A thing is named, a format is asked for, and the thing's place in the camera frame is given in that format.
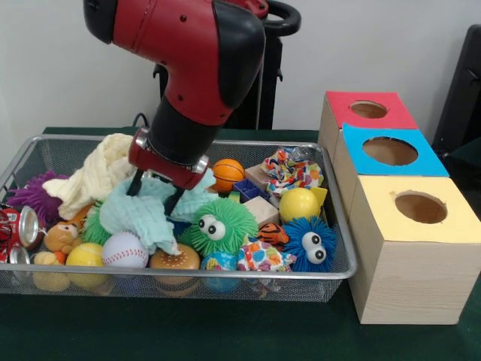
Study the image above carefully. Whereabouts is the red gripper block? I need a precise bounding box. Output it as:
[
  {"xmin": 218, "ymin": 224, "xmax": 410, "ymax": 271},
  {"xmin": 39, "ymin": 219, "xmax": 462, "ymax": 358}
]
[{"xmin": 126, "ymin": 127, "xmax": 211, "ymax": 217}]

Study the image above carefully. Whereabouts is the light blue cloth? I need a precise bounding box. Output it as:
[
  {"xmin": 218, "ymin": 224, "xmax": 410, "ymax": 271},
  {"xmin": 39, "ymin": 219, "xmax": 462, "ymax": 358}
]
[{"xmin": 99, "ymin": 174, "xmax": 219, "ymax": 256}]

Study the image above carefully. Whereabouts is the shallow clear mesh bin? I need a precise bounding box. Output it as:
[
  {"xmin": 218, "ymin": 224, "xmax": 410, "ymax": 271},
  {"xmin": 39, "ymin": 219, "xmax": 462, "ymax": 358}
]
[{"xmin": 0, "ymin": 134, "xmax": 358, "ymax": 304}]

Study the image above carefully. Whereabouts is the wooden box with three holes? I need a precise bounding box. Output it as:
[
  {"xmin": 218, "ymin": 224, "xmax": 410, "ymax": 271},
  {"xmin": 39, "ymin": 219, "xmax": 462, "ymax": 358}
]
[{"xmin": 317, "ymin": 90, "xmax": 481, "ymax": 325}]

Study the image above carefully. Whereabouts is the cream yellow cloth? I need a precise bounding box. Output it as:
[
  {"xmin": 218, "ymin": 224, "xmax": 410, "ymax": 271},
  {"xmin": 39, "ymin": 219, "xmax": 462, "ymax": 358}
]
[{"xmin": 41, "ymin": 133, "xmax": 138, "ymax": 221}]

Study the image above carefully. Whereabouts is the white baseball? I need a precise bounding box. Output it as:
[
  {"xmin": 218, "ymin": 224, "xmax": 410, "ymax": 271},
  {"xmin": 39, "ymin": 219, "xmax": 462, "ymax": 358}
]
[{"xmin": 101, "ymin": 231, "xmax": 150, "ymax": 268}]

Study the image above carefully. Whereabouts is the toy burger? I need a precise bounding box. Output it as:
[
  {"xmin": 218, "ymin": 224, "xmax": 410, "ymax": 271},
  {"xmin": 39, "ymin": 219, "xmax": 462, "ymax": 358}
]
[{"xmin": 150, "ymin": 243, "xmax": 201, "ymax": 270}]

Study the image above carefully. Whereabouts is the small orange basketball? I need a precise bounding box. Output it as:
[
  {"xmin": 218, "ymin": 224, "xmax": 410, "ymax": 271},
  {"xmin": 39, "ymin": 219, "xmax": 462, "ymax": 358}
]
[{"xmin": 212, "ymin": 158, "xmax": 247, "ymax": 193}]

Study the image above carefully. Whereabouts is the green fuzzy googly-eyed toy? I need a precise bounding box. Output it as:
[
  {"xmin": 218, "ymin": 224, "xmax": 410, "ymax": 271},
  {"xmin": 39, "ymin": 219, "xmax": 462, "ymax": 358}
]
[{"xmin": 179, "ymin": 198, "xmax": 260, "ymax": 259}]

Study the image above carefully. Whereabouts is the yellow tennis ball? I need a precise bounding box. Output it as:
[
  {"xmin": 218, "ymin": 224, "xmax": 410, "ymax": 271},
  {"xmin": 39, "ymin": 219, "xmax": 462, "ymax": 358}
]
[{"xmin": 66, "ymin": 242, "xmax": 105, "ymax": 268}]

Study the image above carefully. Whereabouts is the purple spiky ball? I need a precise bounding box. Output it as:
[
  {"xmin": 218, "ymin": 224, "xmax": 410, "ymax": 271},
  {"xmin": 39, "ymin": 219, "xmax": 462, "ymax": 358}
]
[{"xmin": 8, "ymin": 169, "xmax": 71, "ymax": 226}]

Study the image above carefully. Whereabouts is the crushed red soda can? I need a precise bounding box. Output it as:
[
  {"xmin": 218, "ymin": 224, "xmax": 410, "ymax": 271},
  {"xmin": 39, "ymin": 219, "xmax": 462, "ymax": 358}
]
[{"xmin": 0, "ymin": 205, "xmax": 41, "ymax": 249}]

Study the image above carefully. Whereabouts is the smooth yellow ball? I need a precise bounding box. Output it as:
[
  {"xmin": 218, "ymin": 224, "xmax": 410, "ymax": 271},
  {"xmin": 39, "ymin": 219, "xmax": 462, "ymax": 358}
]
[{"xmin": 279, "ymin": 187, "xmax": 322, "ymax": 223}]

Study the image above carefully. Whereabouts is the blue fuzzy googly-eyed toy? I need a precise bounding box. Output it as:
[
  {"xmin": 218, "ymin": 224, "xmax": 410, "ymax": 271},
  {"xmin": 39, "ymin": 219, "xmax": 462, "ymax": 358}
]
[{"xmin": 281, "ymin": 217, "xmax": 338, "ymax": 272}]

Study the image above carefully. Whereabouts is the dark green tablecloth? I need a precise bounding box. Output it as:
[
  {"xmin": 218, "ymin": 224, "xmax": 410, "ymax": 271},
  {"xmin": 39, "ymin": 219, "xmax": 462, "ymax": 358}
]
[
  {"xmin": 0, "ymin": 126, "xmax": 481, "ymax": 361},
  {"xmin": 449, "ymin": 137, "xmax": 481, "ymax": 170}
]

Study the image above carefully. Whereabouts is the black flat panel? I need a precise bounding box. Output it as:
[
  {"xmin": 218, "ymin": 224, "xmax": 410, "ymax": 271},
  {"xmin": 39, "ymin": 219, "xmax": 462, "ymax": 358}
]
[{"xmin": 431, "ymin": 24, "xmax": 481, "ymax": 151}]

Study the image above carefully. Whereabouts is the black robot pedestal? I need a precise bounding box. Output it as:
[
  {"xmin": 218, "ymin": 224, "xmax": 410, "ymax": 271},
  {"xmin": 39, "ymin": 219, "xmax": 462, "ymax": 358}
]
[{"xmin": 152, "ymin": 0, "xmax": 302, "ymax": 131}]

